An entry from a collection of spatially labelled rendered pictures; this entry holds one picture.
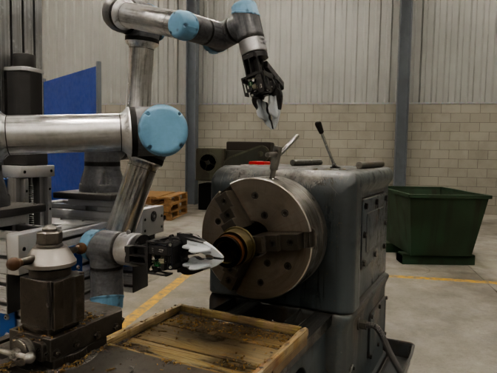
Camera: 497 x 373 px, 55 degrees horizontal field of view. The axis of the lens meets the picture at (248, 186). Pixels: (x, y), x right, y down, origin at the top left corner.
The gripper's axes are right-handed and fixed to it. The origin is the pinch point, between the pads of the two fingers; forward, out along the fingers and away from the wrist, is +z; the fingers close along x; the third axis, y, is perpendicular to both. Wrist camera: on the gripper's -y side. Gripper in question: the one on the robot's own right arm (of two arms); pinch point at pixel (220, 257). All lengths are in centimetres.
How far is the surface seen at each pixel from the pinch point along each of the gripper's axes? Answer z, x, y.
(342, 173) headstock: 14.1, 16.2, -41.6
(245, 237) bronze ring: 0.1, 2.4, -11.9
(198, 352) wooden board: -2.5, -19.5, 4.5
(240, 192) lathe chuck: -7.0, 11.7, -22.7
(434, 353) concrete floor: 21, -111, -242
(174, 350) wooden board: -7.5, -19.3, 6.2
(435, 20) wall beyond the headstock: -74, 301, -1058
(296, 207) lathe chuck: 8.5, 8.6, -22.6
